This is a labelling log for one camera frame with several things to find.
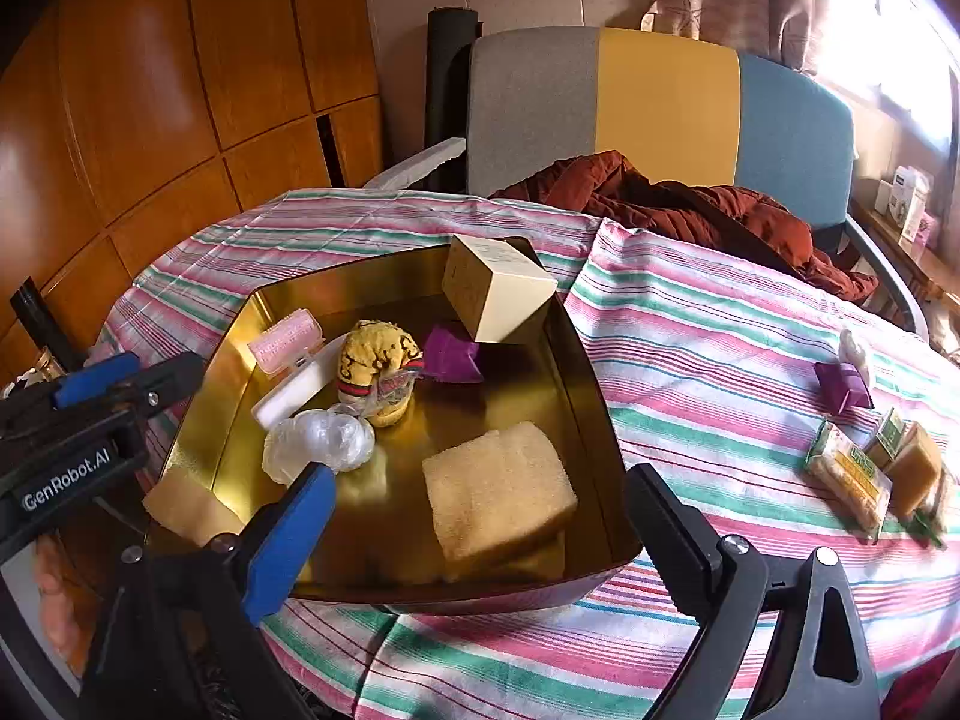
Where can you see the white carton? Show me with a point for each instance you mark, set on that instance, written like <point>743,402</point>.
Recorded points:
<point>913,202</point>

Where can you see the beige cardboard box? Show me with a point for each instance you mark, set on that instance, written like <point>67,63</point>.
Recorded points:
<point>499,292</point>

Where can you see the grey yellow blue chair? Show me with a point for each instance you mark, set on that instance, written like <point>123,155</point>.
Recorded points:
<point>660,112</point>

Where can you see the yellow plush toy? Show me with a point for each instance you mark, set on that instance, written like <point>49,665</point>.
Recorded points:
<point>375,367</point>

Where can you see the wooden side table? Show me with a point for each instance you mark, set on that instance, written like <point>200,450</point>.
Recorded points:
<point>915,255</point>

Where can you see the small green snack packet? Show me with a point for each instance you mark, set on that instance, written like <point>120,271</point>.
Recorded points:
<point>891,435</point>

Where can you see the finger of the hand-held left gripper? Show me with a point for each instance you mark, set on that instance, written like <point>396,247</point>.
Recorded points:
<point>161,382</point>
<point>94,381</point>

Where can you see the striped tablecloth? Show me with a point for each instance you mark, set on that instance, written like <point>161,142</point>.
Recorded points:
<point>712,360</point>

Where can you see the cracker packet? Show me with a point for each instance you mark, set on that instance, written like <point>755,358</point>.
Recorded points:
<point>847,476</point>

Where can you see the window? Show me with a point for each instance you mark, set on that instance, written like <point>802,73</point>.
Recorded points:
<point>900,52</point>

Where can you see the black rolled mat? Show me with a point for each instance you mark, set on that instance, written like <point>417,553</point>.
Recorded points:
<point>446,90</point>

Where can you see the green wrapped packet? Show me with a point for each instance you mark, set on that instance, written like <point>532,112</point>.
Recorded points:
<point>934,510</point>

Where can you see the red-brown padded jacket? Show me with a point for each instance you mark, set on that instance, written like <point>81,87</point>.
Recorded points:
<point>697,214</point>

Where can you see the clear plastic ball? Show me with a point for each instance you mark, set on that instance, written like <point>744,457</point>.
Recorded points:
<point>322,442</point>

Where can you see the white crumpled wrapper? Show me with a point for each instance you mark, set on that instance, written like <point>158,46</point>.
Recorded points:
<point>856,351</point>

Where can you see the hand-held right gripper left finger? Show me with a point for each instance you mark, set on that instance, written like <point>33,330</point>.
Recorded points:
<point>289,540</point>

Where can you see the purple paper box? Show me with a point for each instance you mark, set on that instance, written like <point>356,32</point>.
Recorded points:
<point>844,388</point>
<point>454,354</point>

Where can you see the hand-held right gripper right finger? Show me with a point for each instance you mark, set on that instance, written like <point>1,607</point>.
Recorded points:
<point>675,532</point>

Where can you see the black post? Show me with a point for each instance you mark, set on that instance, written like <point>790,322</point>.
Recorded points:
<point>41,322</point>

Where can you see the wooden wardrobe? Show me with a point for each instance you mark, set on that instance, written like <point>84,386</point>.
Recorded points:
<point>165,75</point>

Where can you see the small pink box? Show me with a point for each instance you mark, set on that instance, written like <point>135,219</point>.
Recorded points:
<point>928,229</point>

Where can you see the gold tin box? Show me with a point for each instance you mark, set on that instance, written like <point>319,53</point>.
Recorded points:
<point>480,420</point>

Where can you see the person's left hand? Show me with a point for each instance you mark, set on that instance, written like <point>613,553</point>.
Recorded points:
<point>60,600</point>

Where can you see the yellow sponge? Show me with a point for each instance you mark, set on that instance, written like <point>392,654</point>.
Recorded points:
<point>915,469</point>
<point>191,506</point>
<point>495,487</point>

